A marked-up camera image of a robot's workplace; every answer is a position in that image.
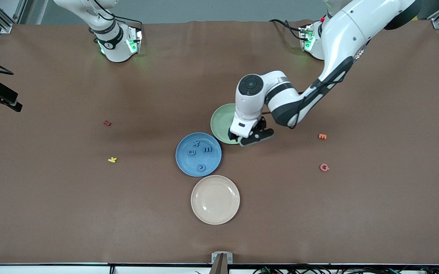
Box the green plate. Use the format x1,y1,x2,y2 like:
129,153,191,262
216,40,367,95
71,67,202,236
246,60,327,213
210,103,243,145

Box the blue plate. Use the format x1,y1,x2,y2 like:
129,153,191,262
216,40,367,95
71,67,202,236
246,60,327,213
175,132,222,177

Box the beige plate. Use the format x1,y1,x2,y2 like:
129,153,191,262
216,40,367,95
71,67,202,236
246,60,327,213
191,175,241,225

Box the large table cover sheet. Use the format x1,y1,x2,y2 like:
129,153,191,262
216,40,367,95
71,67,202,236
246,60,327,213
0,20,439,265

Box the black arm base cable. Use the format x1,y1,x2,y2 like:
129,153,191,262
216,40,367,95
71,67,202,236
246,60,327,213
269,18,303,41
111,13,144,30

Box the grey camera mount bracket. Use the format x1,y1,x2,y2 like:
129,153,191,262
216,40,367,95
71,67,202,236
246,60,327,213
211,252,233,274

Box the black cable bundle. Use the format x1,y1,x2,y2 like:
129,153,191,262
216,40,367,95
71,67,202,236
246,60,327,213
253,263,439,274

